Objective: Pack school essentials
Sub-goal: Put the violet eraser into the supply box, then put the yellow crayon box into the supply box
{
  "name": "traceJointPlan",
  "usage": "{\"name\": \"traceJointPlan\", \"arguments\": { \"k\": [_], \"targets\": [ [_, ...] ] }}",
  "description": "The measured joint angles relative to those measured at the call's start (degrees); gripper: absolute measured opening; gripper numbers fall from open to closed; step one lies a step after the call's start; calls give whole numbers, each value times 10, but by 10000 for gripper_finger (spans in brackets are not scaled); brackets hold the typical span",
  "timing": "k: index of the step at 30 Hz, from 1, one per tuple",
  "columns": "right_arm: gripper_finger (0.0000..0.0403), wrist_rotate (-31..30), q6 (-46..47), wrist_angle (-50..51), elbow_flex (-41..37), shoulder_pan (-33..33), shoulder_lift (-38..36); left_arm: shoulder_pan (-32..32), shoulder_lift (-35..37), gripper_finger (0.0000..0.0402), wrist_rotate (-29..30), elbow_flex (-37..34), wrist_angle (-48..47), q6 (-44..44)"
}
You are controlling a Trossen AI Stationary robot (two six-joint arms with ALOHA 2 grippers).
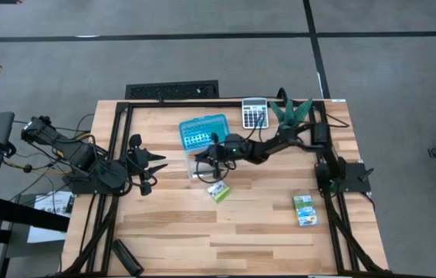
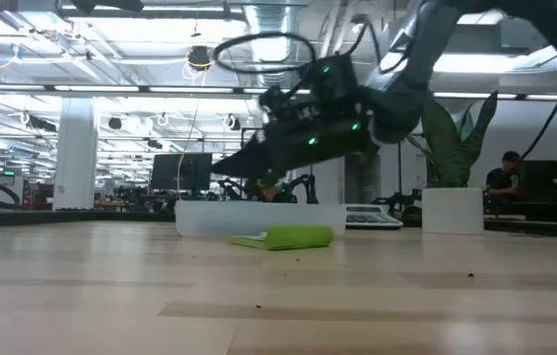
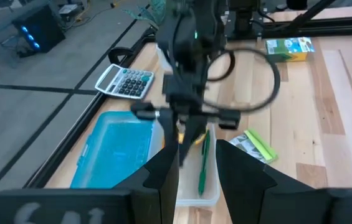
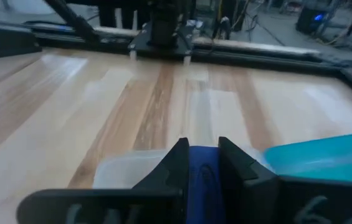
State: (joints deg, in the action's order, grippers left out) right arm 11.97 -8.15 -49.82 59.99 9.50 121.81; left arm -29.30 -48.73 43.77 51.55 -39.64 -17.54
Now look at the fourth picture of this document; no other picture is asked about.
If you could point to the clear pencil case blue lid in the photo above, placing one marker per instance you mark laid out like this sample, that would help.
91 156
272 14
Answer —
319 158

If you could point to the black computer tower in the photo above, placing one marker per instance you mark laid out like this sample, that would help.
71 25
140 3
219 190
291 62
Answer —
309 23

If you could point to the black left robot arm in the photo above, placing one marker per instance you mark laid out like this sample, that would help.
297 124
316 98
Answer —
163 28

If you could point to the black aluminium table frame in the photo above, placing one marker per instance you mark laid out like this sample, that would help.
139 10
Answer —
272 62

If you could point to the blue eraser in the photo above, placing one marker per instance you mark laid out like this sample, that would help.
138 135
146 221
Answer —
205 186

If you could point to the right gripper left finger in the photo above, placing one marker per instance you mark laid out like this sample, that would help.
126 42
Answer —
150 205

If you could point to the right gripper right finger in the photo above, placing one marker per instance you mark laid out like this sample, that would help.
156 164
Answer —
250 199

